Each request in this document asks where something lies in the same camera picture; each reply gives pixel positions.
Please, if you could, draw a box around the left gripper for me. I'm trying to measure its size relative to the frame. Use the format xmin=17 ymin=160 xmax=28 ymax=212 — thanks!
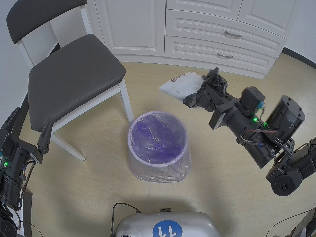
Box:
xmin=0 ymin=106 xmax=54 ymax=181

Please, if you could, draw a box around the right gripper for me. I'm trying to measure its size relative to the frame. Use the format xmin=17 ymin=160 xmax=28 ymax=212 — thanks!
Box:
xmin=199 ymin=85 xmax=269 ymax=139

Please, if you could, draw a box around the black plastic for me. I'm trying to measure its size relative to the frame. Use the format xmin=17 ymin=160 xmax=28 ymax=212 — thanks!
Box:
xmin=182 ymin=68 xmax=229 ymax=109

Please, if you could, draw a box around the white printed wrapper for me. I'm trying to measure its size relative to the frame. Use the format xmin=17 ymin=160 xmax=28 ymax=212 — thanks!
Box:
xmin=159 ymin=71 xmax=206 ymax=103

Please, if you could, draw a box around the purple plastic bag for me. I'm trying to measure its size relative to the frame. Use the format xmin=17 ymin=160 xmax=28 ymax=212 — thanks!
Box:
xmin=127 ymin=110 xmax=192 ymax=183

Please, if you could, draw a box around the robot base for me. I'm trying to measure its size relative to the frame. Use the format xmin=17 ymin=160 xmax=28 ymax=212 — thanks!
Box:
xmin=116 ymin=208 xmax=223 ymax=237

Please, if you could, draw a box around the white trash bin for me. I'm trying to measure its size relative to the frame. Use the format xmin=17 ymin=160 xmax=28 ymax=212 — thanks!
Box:
xmin=128 ymin=111 xmax=190 ymax=182

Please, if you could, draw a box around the white chair dark grey seat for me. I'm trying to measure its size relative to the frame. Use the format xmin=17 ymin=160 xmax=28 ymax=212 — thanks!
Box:
xmin=6 ymin=0 xmax=136 ymax=162

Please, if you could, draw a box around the white wardrobe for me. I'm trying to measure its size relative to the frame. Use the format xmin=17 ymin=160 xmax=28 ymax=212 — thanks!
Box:
xmin=84 ymin=0 xmax=303 ymax=79

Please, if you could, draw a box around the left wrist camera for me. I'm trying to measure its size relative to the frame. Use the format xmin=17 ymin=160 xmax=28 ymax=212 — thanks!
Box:
xmin=0 ymin=129 xmax=18 ymax=157

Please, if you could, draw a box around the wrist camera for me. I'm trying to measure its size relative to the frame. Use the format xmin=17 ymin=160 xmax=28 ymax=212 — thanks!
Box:
xmin=0 ymin=129 xmax=18 ymax=157
xmin=240 ymin=86 xmax=266 ymax=115

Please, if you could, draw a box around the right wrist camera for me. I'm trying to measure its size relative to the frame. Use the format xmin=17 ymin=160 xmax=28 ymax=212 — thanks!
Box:
xmin=240 ymin=86 xmax=266 ymax=115

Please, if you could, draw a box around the black cable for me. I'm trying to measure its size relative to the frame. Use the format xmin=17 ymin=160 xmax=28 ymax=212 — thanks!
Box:
xmin=112 ymin=203 xmax=142 ymax=237
xmin=267 ymin=206 xmax=316 ymax=237
xmin=13 ymin=221 xmax=41 ymax=237

